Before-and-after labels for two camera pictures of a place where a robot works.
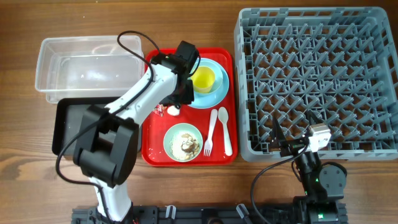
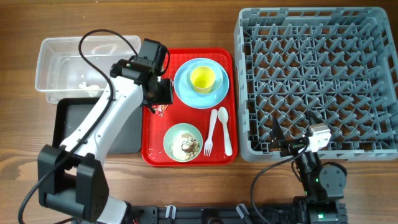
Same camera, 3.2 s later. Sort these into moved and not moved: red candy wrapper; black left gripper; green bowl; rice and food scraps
Moved: black left gripper
Not moved: red candy wrapper; green bowl; rice and food scraps
